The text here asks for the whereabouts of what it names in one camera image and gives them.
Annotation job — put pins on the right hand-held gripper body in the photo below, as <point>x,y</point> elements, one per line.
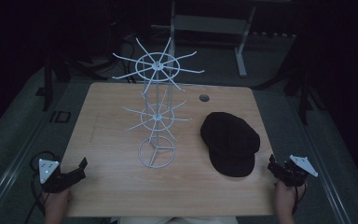
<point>294,171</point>

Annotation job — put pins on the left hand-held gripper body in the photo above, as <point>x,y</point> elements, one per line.
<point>53,177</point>

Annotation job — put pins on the black cap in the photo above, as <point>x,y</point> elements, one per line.
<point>230,144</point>

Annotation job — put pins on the person's left hand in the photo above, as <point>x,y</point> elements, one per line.
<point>57,205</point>

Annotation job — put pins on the person's right hand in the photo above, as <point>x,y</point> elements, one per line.
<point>286,199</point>

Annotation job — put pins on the black floor plate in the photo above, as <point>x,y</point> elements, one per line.
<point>60,116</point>

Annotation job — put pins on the black metal stand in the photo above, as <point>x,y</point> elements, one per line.
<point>298,84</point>
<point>62,71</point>

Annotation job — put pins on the white metal stand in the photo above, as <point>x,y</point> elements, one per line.
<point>211,31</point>

